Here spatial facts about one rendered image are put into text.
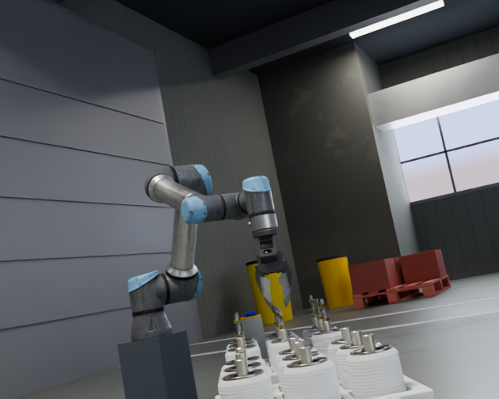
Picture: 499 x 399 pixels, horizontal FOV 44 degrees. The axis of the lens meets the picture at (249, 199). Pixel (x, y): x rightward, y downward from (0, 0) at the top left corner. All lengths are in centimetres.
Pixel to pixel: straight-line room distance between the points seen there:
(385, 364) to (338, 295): 650
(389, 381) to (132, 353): 128
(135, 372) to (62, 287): 267
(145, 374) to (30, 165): 294
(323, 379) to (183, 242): 119
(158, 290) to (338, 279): 549
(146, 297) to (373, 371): 126
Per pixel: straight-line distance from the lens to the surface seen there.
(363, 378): 115
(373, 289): 671
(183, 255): 224
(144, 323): 225
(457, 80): 872
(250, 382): 112
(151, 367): 222
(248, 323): 208
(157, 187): 199
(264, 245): 166
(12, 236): 463
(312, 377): 113
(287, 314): 690
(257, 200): 170
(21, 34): 535
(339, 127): 881
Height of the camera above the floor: 40
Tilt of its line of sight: 8 degrees up
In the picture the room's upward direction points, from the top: 11 degrees counter-clockwise
